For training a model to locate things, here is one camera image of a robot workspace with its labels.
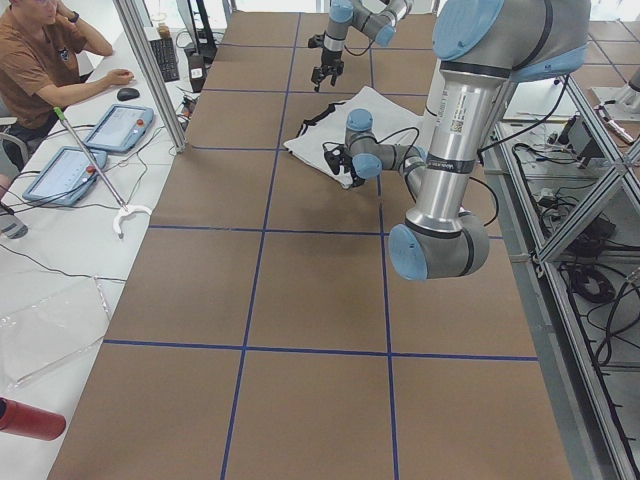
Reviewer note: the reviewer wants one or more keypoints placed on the red cylindrical bottle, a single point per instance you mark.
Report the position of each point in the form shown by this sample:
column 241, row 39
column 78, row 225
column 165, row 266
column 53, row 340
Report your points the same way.
column 25, row 420

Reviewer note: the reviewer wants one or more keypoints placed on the black computer mouse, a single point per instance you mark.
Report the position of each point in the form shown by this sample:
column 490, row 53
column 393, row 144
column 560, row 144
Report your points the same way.
column 127, row 94

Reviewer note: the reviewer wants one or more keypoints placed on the upper blue teach pendant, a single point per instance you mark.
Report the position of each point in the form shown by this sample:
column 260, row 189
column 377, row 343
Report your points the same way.
column 120, row 129

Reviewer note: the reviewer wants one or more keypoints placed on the person in brown shirt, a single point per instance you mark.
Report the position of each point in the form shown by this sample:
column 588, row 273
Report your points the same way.
column 40, row 41

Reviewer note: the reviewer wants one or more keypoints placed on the blue teach pendant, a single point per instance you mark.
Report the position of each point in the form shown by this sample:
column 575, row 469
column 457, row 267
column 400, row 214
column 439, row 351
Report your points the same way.
column 120, row 129
column 64, row 180

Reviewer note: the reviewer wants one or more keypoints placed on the lower blue teach pendant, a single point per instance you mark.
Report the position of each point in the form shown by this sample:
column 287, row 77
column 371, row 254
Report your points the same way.
column 64, row 180

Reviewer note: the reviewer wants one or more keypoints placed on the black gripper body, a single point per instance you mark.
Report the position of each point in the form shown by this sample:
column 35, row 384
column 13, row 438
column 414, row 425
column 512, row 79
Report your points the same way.
column 353, row 175
column 329, row 58

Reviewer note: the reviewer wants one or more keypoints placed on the aluminium frame post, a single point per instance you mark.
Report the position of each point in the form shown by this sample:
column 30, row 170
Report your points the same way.
column 135, row 31

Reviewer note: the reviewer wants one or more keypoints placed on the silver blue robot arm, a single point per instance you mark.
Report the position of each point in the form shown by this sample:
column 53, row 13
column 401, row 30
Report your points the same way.
column 379, row 27
column 481, row 45

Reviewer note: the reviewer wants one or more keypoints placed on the white cartoon print t-shirt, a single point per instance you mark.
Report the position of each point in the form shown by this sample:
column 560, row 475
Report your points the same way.
column 373, row 130

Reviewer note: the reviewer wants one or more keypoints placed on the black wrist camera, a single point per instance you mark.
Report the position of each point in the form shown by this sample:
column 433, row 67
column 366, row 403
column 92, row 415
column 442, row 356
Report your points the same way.
column 334, row 156

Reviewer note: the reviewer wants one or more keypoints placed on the black keyboard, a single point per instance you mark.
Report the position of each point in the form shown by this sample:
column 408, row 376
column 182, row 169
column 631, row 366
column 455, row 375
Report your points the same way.
column 164, row 52

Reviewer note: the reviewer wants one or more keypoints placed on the clear plastic sheet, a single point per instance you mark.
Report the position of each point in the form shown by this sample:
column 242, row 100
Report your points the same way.
column 43, row 337

